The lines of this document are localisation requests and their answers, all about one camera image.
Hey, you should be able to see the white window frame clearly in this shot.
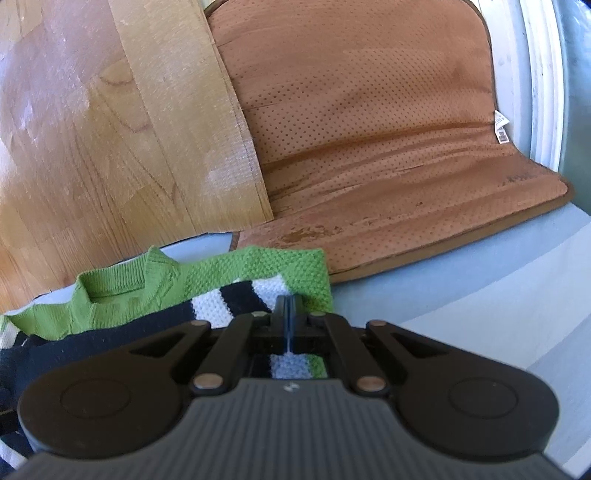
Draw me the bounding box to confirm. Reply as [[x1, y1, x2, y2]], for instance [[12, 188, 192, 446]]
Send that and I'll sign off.
[[480, 0, 570, 172]]

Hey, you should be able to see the white cushion tag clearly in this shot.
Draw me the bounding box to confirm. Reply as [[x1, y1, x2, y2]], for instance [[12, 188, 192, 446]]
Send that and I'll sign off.
[[493, 110, 510, 145]]

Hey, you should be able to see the green black white striped sweater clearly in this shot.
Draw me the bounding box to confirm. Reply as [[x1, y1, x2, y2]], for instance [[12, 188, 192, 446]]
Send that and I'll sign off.
[[0, 246, 335, 472]]

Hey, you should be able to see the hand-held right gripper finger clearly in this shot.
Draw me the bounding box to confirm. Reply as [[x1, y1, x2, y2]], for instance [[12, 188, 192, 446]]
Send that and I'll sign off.
[[129, 296, 288, 394], [288, 296, 450, 394]]

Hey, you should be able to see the wooden headboard panel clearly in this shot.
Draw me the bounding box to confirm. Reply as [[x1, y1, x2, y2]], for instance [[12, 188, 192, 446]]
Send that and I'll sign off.
[[0, 0, 276, 315]]

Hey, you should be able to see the blue striped bed sheet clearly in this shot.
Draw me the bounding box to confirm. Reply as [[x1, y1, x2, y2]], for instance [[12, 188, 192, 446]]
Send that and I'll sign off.
[[0, 193, 591, 480]]

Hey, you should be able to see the brown perforated seat cushion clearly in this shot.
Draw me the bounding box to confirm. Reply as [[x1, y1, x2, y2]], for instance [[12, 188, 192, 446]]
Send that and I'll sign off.
[[203, 0, 574, 284]]

